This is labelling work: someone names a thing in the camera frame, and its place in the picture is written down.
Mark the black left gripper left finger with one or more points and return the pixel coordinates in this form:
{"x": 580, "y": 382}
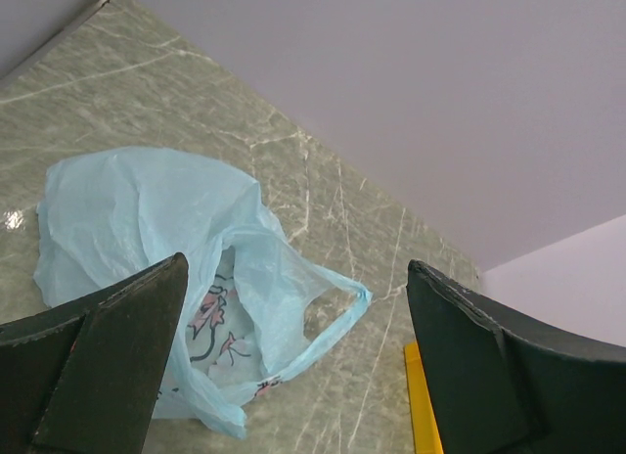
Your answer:
{"x": 83, "y": 377}

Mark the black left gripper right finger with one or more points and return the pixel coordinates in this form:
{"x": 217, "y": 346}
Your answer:
{"x": 500, "y": 381}

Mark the light blue printed plastic bag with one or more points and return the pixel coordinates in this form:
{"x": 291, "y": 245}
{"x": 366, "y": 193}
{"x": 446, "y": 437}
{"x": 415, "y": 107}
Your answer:
{"x": 256, "y": 312}

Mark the yellow plastic tray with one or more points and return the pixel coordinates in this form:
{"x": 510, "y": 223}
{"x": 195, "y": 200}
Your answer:
{"x": 425, "y": 431}

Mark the aluminium right side rail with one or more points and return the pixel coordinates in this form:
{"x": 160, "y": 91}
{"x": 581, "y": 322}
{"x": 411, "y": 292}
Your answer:
{"x": 32, "y": 28}

